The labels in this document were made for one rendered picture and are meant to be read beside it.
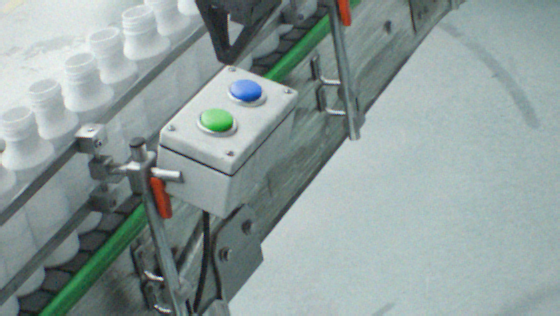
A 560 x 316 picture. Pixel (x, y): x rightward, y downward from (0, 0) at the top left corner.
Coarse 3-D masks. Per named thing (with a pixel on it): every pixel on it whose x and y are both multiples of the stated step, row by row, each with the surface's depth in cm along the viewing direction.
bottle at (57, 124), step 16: (48, 80) 121; (32, 96) 119; (48, 96) 119; (64, 96) 121; (48, 112) 119; (64, 112) 121; (48, 128) 120; (64, 128) 120; (80, 128) 122; (64, 144) 120; (80, 160) 122; (64, 176) 122; (80, 176) 123; (80, 192) 123; (80, 224) 124; (96, 224) 126
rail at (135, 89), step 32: (192, 32) 138; (160, 64) 133; (224, 64) 146; (128, 96) 127; (192, 96) 139; (160, 128) 134; (64, 160) 118; (128, 160) 129; (32, 192) 113; (0, 224) 109; (64, 224) 119
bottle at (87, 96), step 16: (64, 64) 124; (80, 64) 126; (96, 64) 124; (80, 80) 123; (96, 80) 124; (80, 96) 124; (96, 96) 124; (112, 96) 126; (80, 112) 124; (96, 112) 124; (112, 128) 126; (112, 144) 127; (128, 192) 130
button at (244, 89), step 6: (234, 84) 122; (240, 84) 122; (246, 84) 122; (252, 84) 122; (258, 84) 122; (234, 90) 121; (240, 90) 121; (246, 90) 121; (252, 90) 121; (258, 90) 122; (234, 96) 121; (240, 96) 121; (246, 96) 121; (252, 96) 121; (258, 96) 121
